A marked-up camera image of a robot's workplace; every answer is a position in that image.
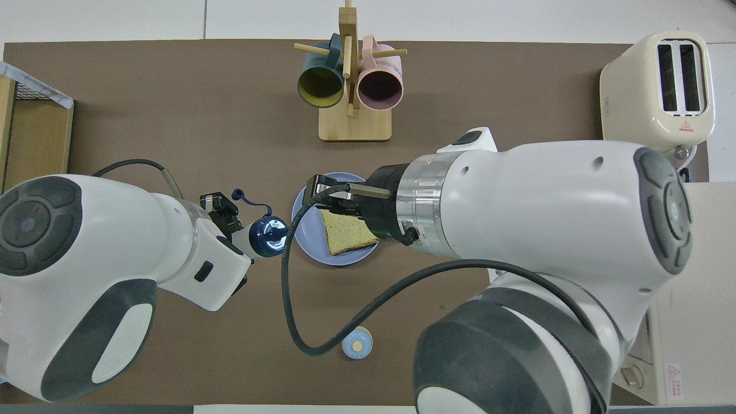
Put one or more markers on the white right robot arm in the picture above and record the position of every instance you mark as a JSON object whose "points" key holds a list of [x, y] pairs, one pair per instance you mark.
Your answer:
{"points": [[546, 201]]}

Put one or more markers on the pink mug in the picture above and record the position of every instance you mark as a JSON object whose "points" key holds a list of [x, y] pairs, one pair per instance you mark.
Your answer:
{"points": [[379, 89]]}

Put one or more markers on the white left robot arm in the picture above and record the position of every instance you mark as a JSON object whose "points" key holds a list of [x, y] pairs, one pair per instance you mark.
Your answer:
{"points": [[86, 259]]}

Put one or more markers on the white bottle with blue cap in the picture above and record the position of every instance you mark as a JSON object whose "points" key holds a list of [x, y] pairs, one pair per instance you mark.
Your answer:
{"points": [[267, 236]]}

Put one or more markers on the brown table mat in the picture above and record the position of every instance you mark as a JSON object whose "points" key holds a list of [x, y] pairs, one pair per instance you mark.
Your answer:
{"points": [[172, 115]]}

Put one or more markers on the teal mug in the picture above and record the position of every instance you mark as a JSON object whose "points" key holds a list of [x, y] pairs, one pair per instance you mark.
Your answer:
{"points": [[320, 86]]}

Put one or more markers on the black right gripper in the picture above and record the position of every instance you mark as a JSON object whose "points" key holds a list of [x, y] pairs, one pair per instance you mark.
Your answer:
{"points": [[385, 213]]}

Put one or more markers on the white toaster oven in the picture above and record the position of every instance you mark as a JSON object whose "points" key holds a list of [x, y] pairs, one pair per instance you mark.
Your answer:
{"points": [[713, 287]]}

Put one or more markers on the blue round plate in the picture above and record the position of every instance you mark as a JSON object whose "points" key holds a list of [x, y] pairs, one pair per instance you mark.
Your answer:
{"points": [[307, 241]]}

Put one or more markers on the wooden mug tree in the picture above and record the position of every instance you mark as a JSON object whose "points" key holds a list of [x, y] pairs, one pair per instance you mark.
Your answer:
{"points": [[355, 126]]}

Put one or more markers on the cream two-slot toaster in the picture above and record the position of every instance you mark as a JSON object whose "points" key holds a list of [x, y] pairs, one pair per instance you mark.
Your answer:
{"points": [[632, 103]]}

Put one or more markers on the toasted bread slice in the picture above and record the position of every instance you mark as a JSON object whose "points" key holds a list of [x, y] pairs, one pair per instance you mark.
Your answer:
{"points": [[345, 236]]}

